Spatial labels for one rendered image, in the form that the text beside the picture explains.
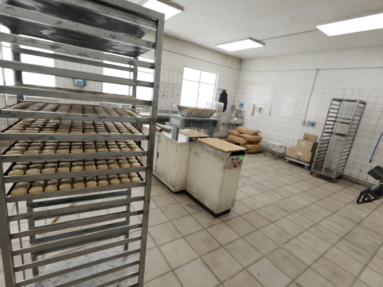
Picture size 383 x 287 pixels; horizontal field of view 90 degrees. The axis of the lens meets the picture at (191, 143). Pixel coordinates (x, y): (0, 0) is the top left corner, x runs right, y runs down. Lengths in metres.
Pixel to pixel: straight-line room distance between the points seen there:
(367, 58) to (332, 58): 0.69
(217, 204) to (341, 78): 4.62
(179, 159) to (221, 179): 0.70
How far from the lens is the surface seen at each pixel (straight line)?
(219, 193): 2.46
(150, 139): 1.03
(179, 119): 2.65
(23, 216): 1.17
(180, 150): 2.70
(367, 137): 5.82
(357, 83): 5.97
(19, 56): 1.43
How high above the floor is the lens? 1.47
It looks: 14 degrees down
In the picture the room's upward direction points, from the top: 7 degrees clockwise
